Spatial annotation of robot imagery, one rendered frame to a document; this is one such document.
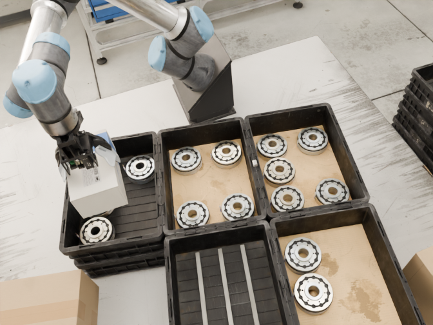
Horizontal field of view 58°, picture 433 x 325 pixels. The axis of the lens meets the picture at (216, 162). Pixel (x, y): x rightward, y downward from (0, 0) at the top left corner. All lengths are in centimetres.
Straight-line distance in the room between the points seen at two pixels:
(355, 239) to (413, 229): 28
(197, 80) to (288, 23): 194
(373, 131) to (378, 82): 129
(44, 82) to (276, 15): 280
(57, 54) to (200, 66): 71
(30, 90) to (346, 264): 91
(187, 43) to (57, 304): 89
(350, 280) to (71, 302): 78
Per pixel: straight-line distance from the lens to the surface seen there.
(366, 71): 298
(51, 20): 119
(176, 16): 134
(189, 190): 131
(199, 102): 156
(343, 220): 122
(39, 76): 81
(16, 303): 130
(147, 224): 128
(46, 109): 85
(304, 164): 136
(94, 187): 101
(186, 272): 119
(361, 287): 119
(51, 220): 157
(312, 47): 200
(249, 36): 324
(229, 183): 131
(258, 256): 119
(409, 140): 229
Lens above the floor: 193
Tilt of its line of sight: 54 degrees down
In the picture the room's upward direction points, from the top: 9 degrees counter-clockwise
